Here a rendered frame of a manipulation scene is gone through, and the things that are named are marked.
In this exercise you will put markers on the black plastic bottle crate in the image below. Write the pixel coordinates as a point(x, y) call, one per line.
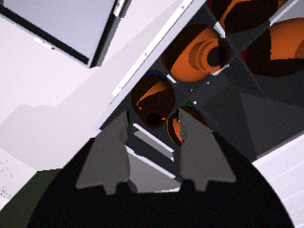
point(256, 115)

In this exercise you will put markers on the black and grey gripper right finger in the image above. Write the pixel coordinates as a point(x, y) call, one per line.
point(217, 167)

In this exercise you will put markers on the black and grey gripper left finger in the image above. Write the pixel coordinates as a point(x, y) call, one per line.
point(93, 172)

